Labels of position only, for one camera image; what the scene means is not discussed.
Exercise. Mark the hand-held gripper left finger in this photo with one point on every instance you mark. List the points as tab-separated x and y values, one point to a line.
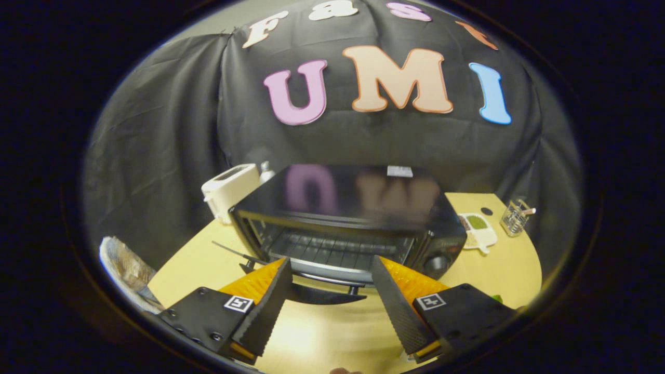
267	306

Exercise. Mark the white plastic bottle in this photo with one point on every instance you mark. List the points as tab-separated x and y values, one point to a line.
266	172

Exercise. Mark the black backdrop cloth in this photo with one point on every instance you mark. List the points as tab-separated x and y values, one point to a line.
171	130

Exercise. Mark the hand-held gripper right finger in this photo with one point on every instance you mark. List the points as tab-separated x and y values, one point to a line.
397	306

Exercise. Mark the white divided seasoning dish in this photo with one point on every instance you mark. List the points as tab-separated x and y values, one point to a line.
480	236

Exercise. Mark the grey furry cloth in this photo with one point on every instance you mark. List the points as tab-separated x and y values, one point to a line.
127	270

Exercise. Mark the white bread toaster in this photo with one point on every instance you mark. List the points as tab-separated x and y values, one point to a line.
231	189

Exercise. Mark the black toaster oven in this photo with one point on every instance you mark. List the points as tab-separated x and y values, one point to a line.
358	200

